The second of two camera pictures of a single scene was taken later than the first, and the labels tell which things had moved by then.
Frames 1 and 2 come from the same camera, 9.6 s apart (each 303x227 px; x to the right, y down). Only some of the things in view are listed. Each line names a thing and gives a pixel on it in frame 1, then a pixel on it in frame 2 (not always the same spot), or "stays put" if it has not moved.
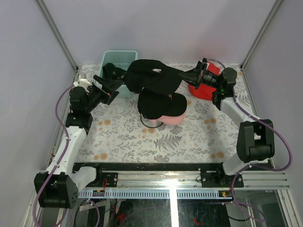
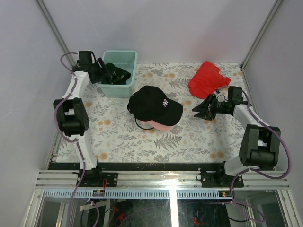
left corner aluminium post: [57, 33] stays put
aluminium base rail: [189, 178] stays put
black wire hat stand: [149, 126] -> [154, 125]
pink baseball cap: [171, 120] -> [159, 126]
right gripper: [192, 76] -> [203, 108]
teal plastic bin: [122, 59] stays put
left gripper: [112, 85] -> [101, 74]
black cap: [152, 74] -> [151, 105]
